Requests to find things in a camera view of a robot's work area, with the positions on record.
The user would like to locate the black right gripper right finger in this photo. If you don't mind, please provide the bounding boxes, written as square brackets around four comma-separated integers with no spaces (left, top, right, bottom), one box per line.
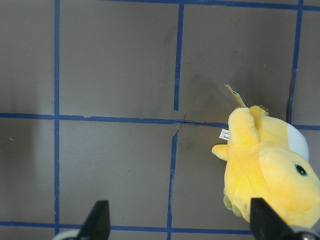
[250,198,294,240]

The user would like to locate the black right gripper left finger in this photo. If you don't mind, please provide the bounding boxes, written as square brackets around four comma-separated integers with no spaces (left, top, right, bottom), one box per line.
[77,200,111,240]

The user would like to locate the yellow plush dinosaur toy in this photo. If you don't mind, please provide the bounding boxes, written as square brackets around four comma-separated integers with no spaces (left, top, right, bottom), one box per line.
[212,92,320,228]

